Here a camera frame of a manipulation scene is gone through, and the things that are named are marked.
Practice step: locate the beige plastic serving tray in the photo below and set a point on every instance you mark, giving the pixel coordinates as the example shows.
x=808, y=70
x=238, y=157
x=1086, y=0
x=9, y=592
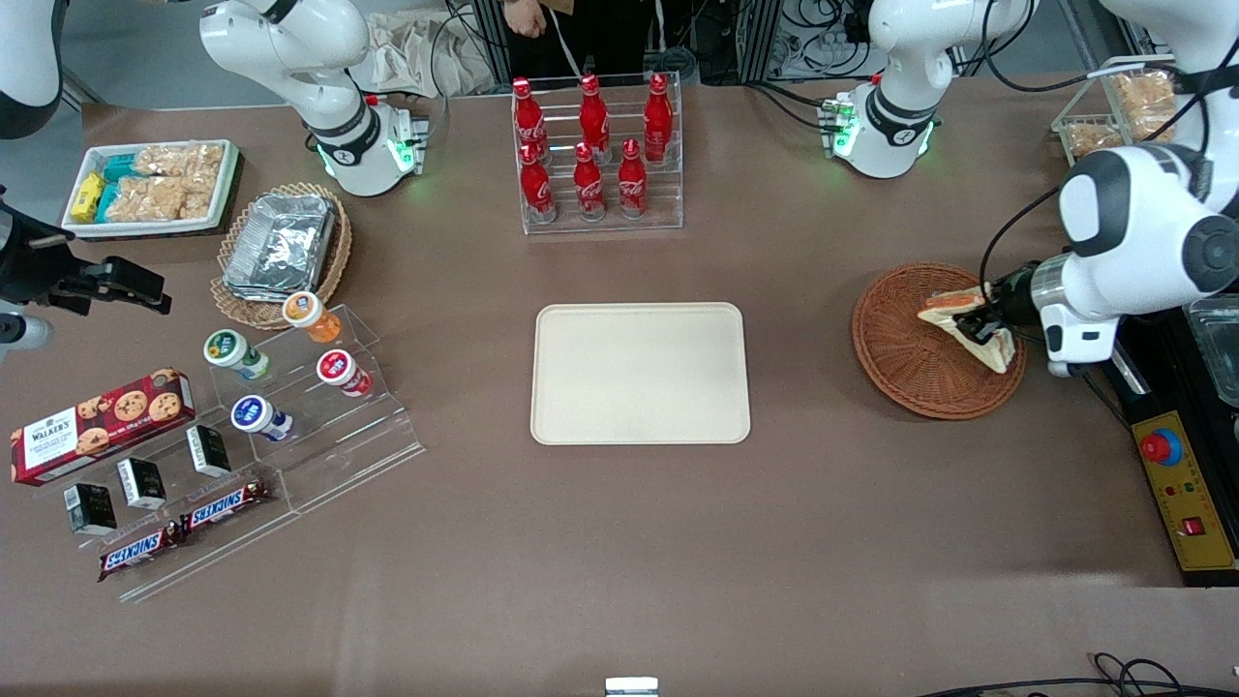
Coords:
x=639, y=373

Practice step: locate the stacked aluminium foil containers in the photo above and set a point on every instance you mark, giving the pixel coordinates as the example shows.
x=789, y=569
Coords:
x=281, y=242

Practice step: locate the light woven wicker basket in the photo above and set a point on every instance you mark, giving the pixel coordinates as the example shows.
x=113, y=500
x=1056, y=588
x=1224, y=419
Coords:
x=232, y=308

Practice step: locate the small silver metal bracket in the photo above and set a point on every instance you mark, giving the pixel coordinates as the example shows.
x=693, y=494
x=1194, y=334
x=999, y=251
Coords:
x=631, y=687

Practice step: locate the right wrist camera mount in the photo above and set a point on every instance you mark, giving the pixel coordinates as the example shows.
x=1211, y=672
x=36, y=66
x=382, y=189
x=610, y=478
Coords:
x=24, y=332

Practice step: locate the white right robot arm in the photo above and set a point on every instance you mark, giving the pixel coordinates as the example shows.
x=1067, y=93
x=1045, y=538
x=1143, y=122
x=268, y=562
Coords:
x=290, y=48

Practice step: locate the triangular sandwich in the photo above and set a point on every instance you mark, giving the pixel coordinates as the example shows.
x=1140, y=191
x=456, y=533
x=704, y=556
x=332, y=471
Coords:
x=997, y=356

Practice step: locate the clear bagged rice cracker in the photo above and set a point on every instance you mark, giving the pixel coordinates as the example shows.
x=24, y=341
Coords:
x=145, y=198
x=179, y=160
x=198, y=198

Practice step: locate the Snickers chocolate bar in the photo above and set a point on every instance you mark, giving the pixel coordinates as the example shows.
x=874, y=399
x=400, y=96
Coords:
x=135, y=552
x=223, y=506

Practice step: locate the blue cap yogurt bottle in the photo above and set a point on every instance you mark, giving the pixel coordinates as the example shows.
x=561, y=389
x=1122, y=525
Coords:
x=256, y=416

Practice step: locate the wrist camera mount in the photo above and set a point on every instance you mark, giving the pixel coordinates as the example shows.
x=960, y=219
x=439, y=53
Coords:
x=24, y=332
x=1062, y=369

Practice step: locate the bagged crispy snack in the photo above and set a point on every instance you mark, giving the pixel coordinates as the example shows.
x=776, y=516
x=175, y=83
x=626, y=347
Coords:
x=1094, y=140
x=1152, y=124
x=1147, y=92

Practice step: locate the orange cap yogurt bottle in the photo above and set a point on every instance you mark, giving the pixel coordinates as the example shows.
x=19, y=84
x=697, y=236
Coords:
x=308, y=312

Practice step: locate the clear glass container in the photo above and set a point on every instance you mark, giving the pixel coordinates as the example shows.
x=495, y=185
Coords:
x=1218, y=348

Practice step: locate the yellow snack pack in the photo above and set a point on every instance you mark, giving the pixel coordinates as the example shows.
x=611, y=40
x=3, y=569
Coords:
x=87, y=196

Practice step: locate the large round brown wicker basket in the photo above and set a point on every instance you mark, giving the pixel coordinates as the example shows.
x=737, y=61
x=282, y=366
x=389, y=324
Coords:
x=900, y=358

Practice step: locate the small black box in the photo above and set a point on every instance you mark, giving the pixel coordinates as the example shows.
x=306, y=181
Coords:
x=90, y=508
x=209, y=450
x=141, y=484

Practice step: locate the red cap yogurt bottle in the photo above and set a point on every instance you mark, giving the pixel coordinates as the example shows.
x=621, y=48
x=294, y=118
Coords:
x=339, y=370

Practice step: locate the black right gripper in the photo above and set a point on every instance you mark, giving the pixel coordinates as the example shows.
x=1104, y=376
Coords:
x=39, y=271

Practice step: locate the yellow emergency stop control box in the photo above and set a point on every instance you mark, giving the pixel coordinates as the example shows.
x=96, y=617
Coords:
x=1186, y=503

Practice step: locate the teal snack pack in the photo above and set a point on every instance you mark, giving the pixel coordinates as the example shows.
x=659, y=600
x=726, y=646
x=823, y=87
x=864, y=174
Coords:
x=106, y=201
x=121, y=168

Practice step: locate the green cap yogurt bottle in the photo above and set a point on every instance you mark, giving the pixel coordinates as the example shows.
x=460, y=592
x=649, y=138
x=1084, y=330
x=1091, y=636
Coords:
x=230, y=350

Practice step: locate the red Walkers cookie box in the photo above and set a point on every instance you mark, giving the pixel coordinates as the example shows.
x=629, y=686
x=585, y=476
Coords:
x=97, y=426

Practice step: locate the red cola bottle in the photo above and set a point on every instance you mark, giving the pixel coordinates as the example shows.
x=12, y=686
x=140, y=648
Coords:
x=658, y=116
x=589, y=189
x=593, y=111
x=528, y=111
x=537, y=189
x=632, y=184

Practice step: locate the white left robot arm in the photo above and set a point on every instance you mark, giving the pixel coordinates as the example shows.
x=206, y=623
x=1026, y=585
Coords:
x=1142, y=232

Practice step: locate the white rectangular snack tray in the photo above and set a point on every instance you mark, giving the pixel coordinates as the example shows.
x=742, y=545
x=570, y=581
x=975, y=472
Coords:
x=230, y=179

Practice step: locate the clear acrylic step display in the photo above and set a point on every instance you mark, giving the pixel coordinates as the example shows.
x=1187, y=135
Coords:
x=358, y=455
x=213, y=552

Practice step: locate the beige cloth bag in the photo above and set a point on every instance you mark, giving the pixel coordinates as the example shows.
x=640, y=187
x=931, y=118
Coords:
x=416, y=53

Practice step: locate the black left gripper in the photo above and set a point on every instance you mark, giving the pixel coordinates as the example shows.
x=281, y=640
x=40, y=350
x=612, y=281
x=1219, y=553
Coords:
x=1010, y=292

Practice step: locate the clear acrylic bottle rack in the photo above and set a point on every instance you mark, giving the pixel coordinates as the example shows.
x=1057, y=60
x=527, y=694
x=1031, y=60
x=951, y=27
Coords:
x=600, y=227

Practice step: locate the bystander bare hand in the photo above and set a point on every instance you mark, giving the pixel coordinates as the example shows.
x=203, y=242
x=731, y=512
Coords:
x=526, y=17

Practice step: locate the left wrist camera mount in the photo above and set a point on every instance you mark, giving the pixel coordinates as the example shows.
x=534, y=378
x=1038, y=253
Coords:
x=1062, y=369

